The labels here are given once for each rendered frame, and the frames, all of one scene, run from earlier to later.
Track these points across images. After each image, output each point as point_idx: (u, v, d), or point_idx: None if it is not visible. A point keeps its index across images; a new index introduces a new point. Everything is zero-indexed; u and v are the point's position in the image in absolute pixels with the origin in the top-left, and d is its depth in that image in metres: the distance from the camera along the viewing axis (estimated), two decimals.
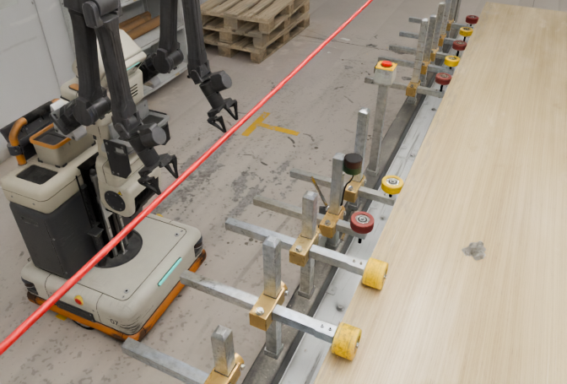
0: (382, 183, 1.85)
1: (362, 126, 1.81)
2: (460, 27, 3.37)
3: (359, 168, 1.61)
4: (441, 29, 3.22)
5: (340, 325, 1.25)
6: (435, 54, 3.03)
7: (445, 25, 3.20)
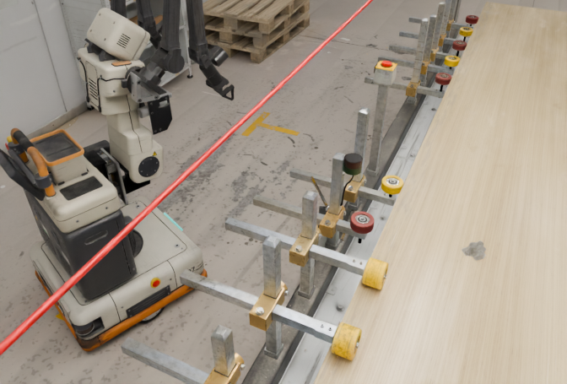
0: (382, 183, 1.85)
1: (362, 126, 1.81)
2: (460, 27, 3.37)
3: (359, 168, 1.61)
4: (441, 29, 3.22)
5: (340, 325, 1.25)
6: (435, 54, 3.03)
7: (445, 25, 3.20)
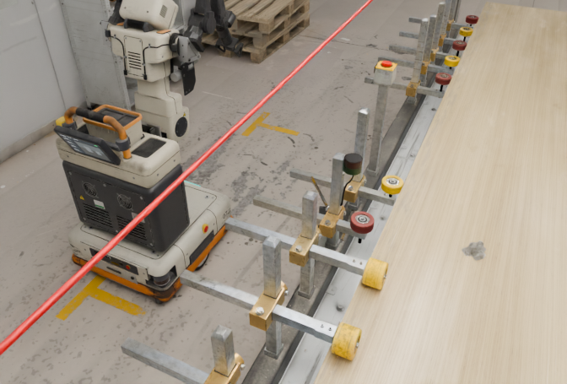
0: (382, 183, 1.85)
1: (362, 126, 1.81)
2: (460, 27, 3.37)
3: (359, 168, 1.61)
4: (441, 29, 3.22)
5: (340, 325, 1.25)
6: (435, 54, 3.03)
7: (445, 25, 3.20)
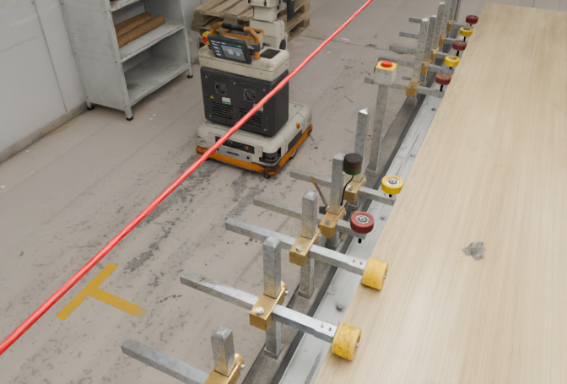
0: (382, 183, 1.85)
1: (362, 126, 1.81)
2: (460, 27, 3.37)
3: (359, 168, 1.61)
4: (441, 29, 3.22)
5: (340, 325, 1.25)
6: (435, 54, 3.03)
7: (445, 25, 3.20)
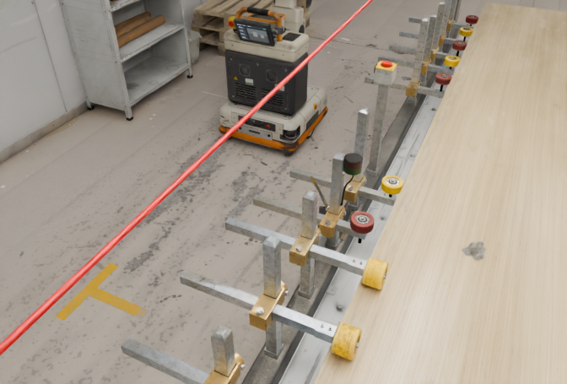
0: (382, 183, 1.85)
1: (362, 126, 1.81)
2: (460, 27, 3.37)
3: (359, 168, 1.61)
4: (441, 29, 3.22)
5: (340, 325, 1.25)
6: (435, 54, 3.03)
7: (445, 25, 3.20)
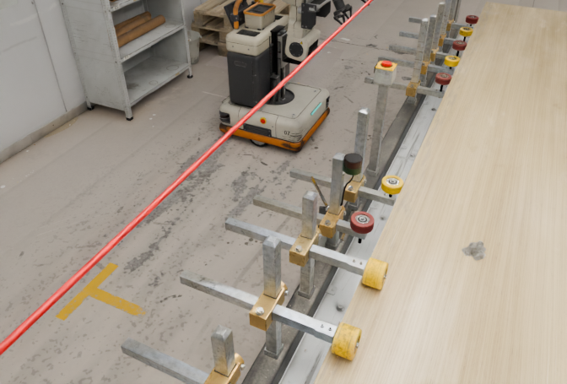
0: (382, 183, 1.85)
1: (362, 126, 1.81)
2: (460, 27, 3.37)
3: (359, 168, 1.61)
4: (441, 29, 3.22)
5: (340, 325, 1.25)
6: (435, 54, 3.03)
7: (445, 25, 3.20)
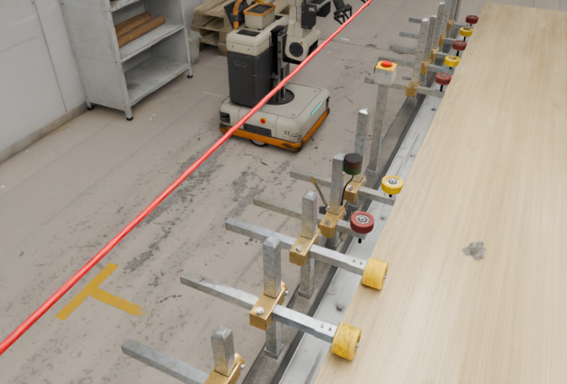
0: (382, 183, 1.85)
1: (362, 126, 1.81)
2: (460, 27, 3.37)
3: (359, 168, 1.61)
4: (441, 29, 3.22)
5: (340, 325, 1.25)
6: (435, 54, 3.03)
7: (445, 25, 3.20)
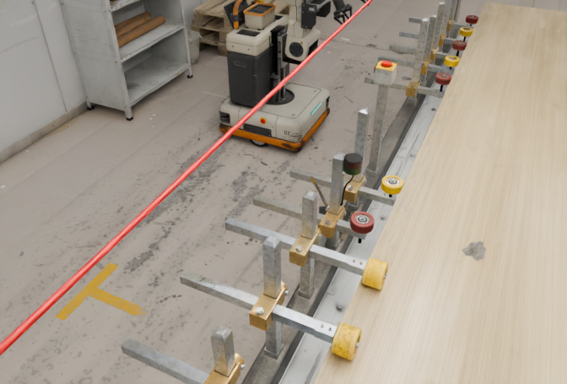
0: (382, 183, 1.85)
1: (362, 126, 1.81)
2: (460, 27, 3.37)
3: (359, 168, 1.61)
4: (441, 29, 3.22)
5: (340, 325, 1.25)
6: (435, 54, 3.03)
7: (445, 25, 3.20)
